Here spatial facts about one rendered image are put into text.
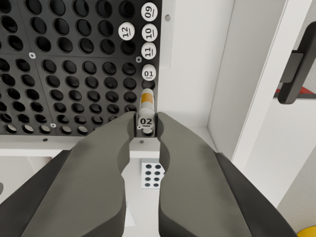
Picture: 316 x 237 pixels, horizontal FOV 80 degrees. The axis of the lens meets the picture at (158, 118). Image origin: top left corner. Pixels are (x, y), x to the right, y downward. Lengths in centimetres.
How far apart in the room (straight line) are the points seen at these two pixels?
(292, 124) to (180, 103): 27
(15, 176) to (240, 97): 38
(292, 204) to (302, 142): 189
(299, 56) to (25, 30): 23
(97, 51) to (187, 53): 11
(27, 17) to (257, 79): 19
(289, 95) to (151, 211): 47
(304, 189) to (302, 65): 207
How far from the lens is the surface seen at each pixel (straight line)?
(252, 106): 19
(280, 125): 46
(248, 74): 19
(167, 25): 23
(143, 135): 22
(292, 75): 21
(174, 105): 27
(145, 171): 41
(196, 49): 25
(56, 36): 19
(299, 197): 233
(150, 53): 16
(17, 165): 43
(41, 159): 49
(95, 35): 18
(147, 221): 64
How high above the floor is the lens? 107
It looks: 58 degrees down
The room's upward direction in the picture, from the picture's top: 177 degrees clockwise
